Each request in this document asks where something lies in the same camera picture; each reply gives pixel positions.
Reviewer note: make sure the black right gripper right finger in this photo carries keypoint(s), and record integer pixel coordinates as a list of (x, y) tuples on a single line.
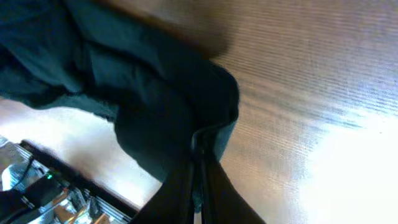
[(222, 203)]

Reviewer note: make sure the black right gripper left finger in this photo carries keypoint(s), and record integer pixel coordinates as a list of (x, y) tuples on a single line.
[(172, 203)]

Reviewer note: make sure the dark green t-shirt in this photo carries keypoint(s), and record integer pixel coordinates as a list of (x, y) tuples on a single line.
[(162, 96)]

